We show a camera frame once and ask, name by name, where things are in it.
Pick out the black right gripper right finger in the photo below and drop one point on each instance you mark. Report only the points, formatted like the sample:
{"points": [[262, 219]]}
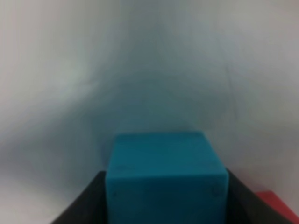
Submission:
{"points": [[245, 207]]}

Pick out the blue cube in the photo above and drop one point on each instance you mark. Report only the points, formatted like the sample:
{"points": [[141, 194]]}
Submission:
{"points": [[165, 178]]}

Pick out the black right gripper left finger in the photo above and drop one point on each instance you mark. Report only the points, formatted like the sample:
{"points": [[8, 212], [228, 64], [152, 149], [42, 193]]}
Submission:
{"points": [[90, 207]]}

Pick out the red cube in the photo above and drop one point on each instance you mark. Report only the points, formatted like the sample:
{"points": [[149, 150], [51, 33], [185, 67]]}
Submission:
{"points": [[272, 200]]}

